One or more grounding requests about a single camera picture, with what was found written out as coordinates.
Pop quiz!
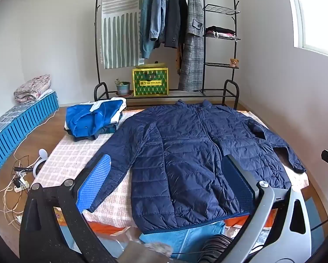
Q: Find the white cable tangle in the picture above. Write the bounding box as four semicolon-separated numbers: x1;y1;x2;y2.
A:
0;153;30;231

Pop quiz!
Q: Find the white ring lamp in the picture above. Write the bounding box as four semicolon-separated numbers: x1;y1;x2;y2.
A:
33;148;48;176

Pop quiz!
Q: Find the pink checkered blanket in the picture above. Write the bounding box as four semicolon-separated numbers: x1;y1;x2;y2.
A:
30;109;309;229

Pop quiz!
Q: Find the black white striped cloth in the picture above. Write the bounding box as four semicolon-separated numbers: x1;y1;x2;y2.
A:
197;234;235;263

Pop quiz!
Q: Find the white power strip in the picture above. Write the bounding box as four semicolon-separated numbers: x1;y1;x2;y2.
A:
13;179;30;193

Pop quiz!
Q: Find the folded floral quilt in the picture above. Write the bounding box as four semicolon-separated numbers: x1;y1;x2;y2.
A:
13;75;52;105

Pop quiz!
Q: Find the black coat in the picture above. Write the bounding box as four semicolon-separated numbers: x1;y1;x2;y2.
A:
164;0;188;48

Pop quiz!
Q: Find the light blue fleece cloth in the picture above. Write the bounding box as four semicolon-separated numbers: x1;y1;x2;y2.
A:
139;220;227;261

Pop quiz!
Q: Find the blue and white jacket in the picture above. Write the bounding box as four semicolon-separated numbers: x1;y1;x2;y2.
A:
64;98;127;142

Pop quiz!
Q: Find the folded clothes stack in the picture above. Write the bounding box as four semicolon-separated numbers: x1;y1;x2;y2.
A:
205;26;237;38

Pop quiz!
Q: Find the small potted plant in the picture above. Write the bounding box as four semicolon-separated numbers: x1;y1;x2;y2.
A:
114;78;131;95

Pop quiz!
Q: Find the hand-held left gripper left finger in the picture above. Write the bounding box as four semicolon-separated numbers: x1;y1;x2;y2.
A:
19;152;118;263

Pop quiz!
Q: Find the blue slatted plastic crate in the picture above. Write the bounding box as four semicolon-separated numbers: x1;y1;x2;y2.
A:
0;89;60;185

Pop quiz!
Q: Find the light teal denim jacket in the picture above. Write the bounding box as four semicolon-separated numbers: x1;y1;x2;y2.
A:
139;0;157;59

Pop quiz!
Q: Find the grey plaid coat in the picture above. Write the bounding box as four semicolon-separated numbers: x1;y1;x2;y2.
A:
178;0;207;91

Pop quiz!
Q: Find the yellow green patterned box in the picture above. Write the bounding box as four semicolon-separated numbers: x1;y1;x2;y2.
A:
132;63;170;97

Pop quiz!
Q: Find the orange brown scarf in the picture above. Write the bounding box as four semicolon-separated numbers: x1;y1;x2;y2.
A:
176;44;184;75

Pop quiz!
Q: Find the black metal clothes rack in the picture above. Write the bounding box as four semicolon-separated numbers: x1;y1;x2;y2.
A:
93;0;241;110

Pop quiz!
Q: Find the navy puffer jacket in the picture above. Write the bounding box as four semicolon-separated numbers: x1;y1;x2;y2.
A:
87;99;307;235

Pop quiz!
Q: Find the window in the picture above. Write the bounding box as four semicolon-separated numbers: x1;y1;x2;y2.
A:
284;0;328;61

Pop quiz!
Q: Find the white green striped cloth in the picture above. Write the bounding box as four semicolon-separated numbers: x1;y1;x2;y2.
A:
101;0;146;69

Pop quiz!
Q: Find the blue denim jacket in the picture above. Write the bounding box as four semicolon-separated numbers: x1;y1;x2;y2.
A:
149;0;169;44

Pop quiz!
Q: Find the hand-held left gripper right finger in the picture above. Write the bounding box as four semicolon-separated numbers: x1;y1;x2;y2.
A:
223;153;316;263

